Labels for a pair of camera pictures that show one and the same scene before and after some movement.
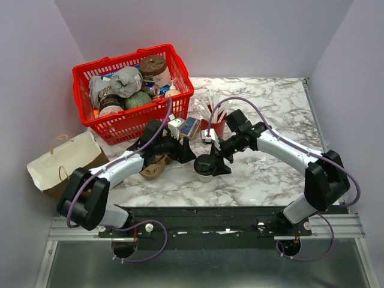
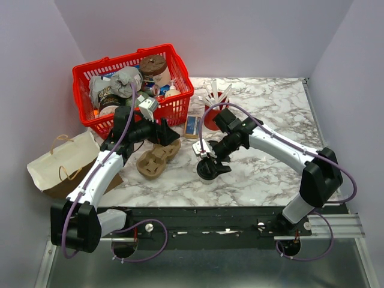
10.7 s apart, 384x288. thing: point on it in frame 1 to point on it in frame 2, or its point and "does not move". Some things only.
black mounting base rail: x=204 y=228 does not move
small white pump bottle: x=172 y=91 does not move
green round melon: x=138 y=99 does not move
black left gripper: x=183 y=153 to x=162 y=134
